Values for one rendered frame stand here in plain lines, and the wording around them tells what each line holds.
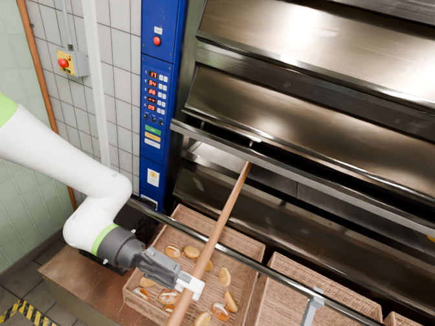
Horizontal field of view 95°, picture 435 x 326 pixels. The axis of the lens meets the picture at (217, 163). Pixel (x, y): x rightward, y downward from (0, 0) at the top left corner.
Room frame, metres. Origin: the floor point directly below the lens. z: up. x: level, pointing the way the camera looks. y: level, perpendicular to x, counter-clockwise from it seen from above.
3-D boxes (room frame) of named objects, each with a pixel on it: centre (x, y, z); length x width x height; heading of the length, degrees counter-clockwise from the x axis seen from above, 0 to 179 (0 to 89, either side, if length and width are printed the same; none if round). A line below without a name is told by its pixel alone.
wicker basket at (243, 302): (0.53, -0.07, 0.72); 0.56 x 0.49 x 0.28; 78
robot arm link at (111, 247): (0.30, 0.20, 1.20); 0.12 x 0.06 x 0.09; 168
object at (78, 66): (0.92, 0.79, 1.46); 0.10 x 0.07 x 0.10; 78
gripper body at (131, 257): (0.28, 0.13, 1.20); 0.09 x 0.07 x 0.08; 78
